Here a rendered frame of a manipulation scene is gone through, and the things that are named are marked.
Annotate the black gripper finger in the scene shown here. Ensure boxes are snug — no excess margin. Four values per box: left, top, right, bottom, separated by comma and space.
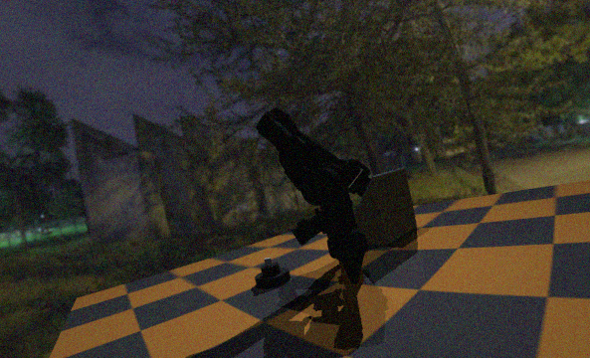
332, 248, 366, 284

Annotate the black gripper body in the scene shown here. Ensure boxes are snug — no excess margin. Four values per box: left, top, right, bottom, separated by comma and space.
321, 195, 367, 256

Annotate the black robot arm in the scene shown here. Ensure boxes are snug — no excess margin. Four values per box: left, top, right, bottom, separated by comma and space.
256, 107, 371, 246

